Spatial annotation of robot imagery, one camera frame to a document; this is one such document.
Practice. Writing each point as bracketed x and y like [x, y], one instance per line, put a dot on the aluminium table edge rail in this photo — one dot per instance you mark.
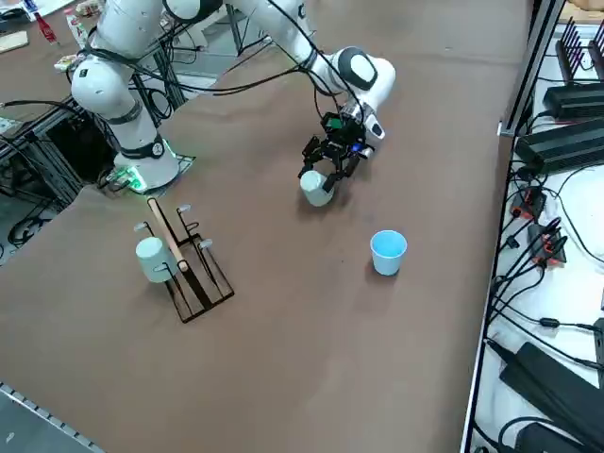
[42, 415]

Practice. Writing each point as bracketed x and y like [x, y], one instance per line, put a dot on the aluminium frame post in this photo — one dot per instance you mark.
[533, 61]

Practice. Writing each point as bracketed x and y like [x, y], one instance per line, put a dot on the aluminium support frame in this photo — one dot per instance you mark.
[42, 141]

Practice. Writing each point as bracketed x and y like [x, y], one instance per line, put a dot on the large black power brick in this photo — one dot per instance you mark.
[552, 396]

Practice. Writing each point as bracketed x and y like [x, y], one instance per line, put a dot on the white drink bottle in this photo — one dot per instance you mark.
[77, 28]

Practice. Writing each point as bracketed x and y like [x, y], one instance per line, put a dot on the pale green cup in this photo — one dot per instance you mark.
[151, 259]

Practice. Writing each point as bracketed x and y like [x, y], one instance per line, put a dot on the black adapter with orange clips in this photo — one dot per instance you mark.
[531, 203]
[547, 243]

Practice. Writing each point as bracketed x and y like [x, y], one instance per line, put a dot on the wooden rack rod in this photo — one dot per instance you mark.
[165, 231]

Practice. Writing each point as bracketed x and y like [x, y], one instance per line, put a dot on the green plastic cup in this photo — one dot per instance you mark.
[313, 191]

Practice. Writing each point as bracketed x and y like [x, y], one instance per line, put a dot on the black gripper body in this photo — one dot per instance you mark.
[342, 139]

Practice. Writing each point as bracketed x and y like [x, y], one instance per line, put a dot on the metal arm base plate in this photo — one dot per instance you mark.
[184, 162]

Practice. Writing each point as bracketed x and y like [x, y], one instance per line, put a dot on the blue plastic cup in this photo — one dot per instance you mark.
[388, 262]

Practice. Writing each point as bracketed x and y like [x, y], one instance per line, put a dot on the black comb-shaped stand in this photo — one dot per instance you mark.
[573, 47]

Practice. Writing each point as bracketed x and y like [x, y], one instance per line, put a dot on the wooden board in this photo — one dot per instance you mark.
[11, 41]

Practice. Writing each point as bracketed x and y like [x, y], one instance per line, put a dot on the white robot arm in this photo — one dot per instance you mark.
[108, 85]

